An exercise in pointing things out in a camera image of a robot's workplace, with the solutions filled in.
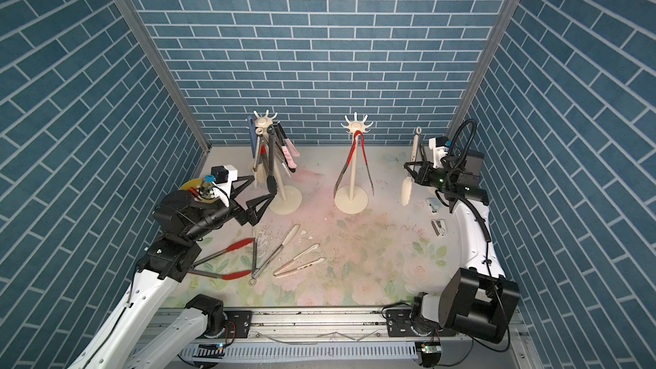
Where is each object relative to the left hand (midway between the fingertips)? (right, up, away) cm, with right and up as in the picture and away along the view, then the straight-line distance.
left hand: (269, 189), depth 65 cm
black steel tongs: (-1, +12, +9) cm, 15 cm away
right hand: (+40, +6, +14) cm, 43 cm away
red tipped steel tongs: (-19, -30, +18) cm, 40 cm away
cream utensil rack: (+24, -7, +37) cm, 44 cm away
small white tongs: (+5, -27, +20) cm, 34 cm away
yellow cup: (-32, -2, +27) cm, 42 cm away
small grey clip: (+55, -16, +28) cm, 63 cm away
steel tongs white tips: (-9, -29, +18) cm, 35 cm away
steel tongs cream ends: (+39, +1, +11) cm, 40 cm away
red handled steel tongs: (-5, +10, +11) cm, 16 cm away
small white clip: (+55, -9, +34) cm, 65 cm away
